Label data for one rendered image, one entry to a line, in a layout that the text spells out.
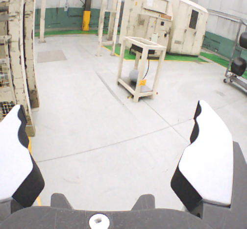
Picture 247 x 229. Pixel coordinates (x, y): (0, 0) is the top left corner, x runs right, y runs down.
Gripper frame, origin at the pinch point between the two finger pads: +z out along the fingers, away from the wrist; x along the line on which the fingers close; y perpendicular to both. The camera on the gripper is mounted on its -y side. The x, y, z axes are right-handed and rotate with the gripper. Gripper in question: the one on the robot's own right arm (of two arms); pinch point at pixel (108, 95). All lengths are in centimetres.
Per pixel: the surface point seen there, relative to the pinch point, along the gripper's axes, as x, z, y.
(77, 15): -224, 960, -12
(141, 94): 35, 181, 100
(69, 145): -45, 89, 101
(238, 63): 325, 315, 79
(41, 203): -55, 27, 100
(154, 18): 104, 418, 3
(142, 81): 36, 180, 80
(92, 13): -135, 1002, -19
